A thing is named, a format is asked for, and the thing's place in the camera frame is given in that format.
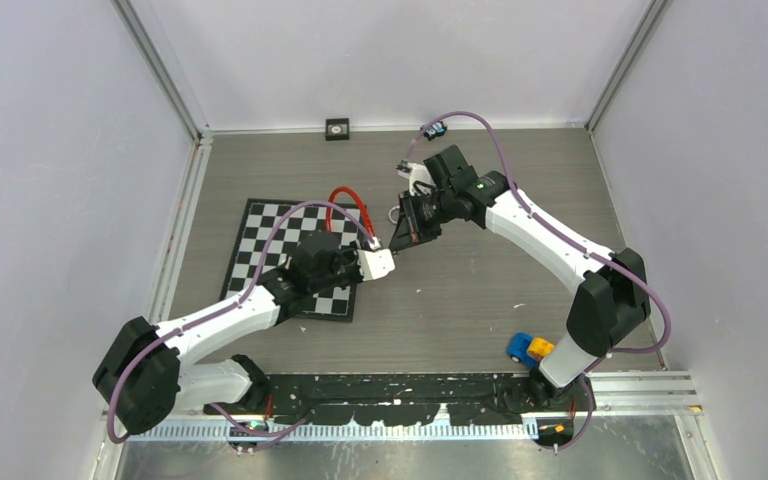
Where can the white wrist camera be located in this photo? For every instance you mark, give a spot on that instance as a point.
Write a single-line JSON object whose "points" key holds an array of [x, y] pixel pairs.
{"points": [[418, 177], [375, 265]]}

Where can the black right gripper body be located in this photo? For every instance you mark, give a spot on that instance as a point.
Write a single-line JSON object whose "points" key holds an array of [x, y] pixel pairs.
{"points": [[435, 208]]}

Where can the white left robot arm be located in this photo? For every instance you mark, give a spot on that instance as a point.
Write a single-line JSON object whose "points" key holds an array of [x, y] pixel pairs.
{"points": [[152, 370]]}

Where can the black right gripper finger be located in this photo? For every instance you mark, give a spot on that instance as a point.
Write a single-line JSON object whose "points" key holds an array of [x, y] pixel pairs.
{"points": [[406, 227], [429, 234]]}

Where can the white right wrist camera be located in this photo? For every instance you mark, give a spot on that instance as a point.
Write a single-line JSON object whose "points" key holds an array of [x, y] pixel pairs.
{"points": [[418, 177]]}

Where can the blue owl eraser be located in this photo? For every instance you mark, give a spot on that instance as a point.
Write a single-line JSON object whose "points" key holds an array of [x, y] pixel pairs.
{"points": [[434, 130]]}

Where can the brass padlock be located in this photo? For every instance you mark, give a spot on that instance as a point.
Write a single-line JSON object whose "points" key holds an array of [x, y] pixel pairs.
{"points": [[393, 214]]}

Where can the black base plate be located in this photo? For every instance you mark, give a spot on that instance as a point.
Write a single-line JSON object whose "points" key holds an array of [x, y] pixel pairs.
{"points": [[468, 399]]}

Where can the blue yellow toy car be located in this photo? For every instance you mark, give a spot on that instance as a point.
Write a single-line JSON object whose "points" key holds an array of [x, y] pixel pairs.
{"points": [[528, 350]]}

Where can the black white chessboard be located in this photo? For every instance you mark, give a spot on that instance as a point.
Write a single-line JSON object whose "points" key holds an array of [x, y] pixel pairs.
{"points": [[258, 218]]}

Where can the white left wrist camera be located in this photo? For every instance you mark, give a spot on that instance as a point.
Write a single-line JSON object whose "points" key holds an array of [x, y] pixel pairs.
{"points": [[375, 265]]}

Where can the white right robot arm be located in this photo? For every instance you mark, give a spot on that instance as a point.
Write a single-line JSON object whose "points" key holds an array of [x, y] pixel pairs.
{"points": [[609, 300]]}

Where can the small black square box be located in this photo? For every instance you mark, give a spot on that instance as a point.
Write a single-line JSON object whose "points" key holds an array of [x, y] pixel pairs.
{"points": [[337, 129]]}

